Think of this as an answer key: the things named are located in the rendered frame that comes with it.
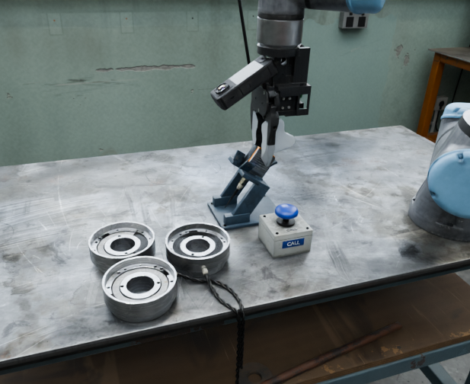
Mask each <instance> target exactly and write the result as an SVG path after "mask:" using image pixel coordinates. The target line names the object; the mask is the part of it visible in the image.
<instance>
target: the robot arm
mask: <svg viewBox="0 0 470 384"><path fill-rule="evenodd" d="M384 4H385V0H258V10H257V42H258V44H257V53H258V54H260V55H261V56H259V57H258V58H256V60H254V61H253V62H251V63H250V64H248V65H247V66H245V67H244V68H243V69H242V70H240V71H239V72H237V73H236V74H234V75H233V76H232V77H231V78H229V79H228V80H226V81H225V82H223V83H222V84H221V85H219V86H218V87H216V88H215V89H214V90H212V91H211V92H210V94H211V97H212V99H213V100H214V101H215V103H216V104H217V105H218V106H219V107H220V108H221V109H223V110H227V109H229V108H230V107H231V106H232V105H234V104H235V103H237V102H238V101H240V100H241V99H242V98H244V97H245V96H246V95H248V94H249V93H251V129H252V139H253V143H254V144H255V145H257V146H259V147H261V159H262V161H263V163H264V164H265V166H269V165H270V163H271V160H272V158H273V154H274V153H276V152H279V151H282V150H284V149H288V148H289V147H291V146H293V144H294V142H295V138H294V136H293V135H291V134H288V133H286V132H285V130H284V122H283V120H282V119H280V118H279V116H285V117H291V116H302V115H309V103H310V96H311V88H312V86H311V85H309V84H308V83H307V78H308V70H309V57H310V49H311V48H310V47H304V46H303V45H302V44H301V43H302V32H303V24H304V14H305V8H308V9H315V10H325V11H342V12H352V13H354V14H363V13H365V14H375V13H378V12H380V11H381V10H382V8H383V5H384ZM303 94H307V95H308V99H307V107H306V108H304V109H300V108H303V107H304V103H302V102H301V101H300V98H302V95H303ZM440 119H441V123H440V128H439V132H438V135H437V138H436V143H435V146H434V150H433V155H432V159H431V162H430V167H429V170H428V173H427V178H426V180H425V181H424V183H422V185H421V186H420V188H419V190H418V192H417V193H416V195H415V196H414V197H413V198H412V200H411V203H410V206H409V210H408V215H409V216H410V218H411V220H412V221H413V222H414V223H415V224H416V225H417V226H419V227H420V228H422V229H423V230H425V231H427V232H429V233H431V234H433V235H436V236H439V237H442V238H447V239H450V240H455V241H461V242H470V103H452V104H449V105H447V106H446V108H445V110H444V112H443V115H442V116H441V118H440Z"/></svg>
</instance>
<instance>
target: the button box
mask: <svg viewBox="0 0 470 384"><path fill-rule="evenodd" d="M312 233H313V229H312V228H311V227H310V226H309V225H308V223H307V222H306V221H305V220H304V219H303V218H302V217H301V216H300V215H298V216H297V217H296V218H294V219H290V220H289V222H284V221H283V219H282V218H280V217H278V216H277V215H276V214H275V213H269V214H264V215H260V216H259V229H258V237H259V238H260V240H261V241H262V242H263V244H264V246H265V247H266V249H267V250H268V251H269V253H270V255H271V256H272V258H280V257H284V256H289V255H293V254H301V253H305V252H309V251H310V250H311V243H312Z"/></svg>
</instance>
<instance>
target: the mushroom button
mask: <svg viewBox="0 0 470 384"><path fill-rule="evenodd" d="M275 214H276V215H277V216H278V217H280V218H282V219H283V221H284V222H289V220H290V219H294V218H296V217H297V216H298V215H299V211H298V209H297V207H296V206H294V205H292V204H288V203H283V204H280V205H278V206H277V207H276V208H275Z"/></svg>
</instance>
